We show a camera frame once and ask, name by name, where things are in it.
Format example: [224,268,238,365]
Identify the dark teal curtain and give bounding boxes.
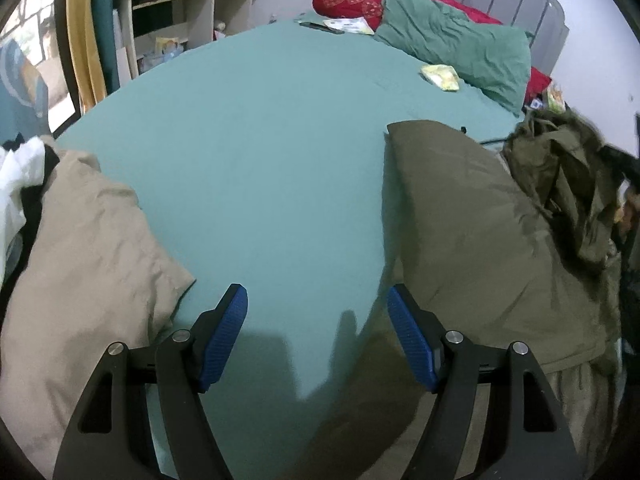
[91,0,119,94]

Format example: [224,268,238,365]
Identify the white garment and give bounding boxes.
[1,138,46,282]

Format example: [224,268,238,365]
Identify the beige folded garment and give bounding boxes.
[1,148,195,479]

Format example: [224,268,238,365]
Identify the white paper on bed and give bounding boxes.
[322,16,374,36]

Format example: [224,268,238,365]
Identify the beige wooden desk shelf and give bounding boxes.
[114,0,253,78]

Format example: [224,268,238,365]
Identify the teal bed sheet mattress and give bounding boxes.
[60,19,518,479]

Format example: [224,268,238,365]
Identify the olive green large garment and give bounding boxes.
[288,113,620,479]

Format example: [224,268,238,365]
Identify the yellow curtain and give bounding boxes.
[65,0,107,114]

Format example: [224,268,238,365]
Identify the black clothing beside bed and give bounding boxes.
[599,144,639,272]

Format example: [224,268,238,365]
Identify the black remote control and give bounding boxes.
[297,21,344,35]

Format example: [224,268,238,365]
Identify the black garment on pile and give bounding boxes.
[2,131,61,261]

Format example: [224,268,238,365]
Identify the cluttered bedside items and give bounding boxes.
[524,82,570,113]

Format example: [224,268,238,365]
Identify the yellow snack packet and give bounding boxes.
[420,64,460,92]

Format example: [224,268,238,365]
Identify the green pillow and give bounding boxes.
[374,0,532,115]

